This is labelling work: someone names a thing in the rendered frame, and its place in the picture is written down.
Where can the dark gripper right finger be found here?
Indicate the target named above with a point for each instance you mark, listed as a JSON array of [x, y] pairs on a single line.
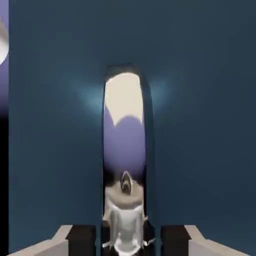
[[176, 241]]

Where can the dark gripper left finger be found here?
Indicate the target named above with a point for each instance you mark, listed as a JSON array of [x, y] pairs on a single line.
[[78, 241]]

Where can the blue painted cabinet door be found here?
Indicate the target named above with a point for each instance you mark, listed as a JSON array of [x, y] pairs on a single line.
[[200, 120]]

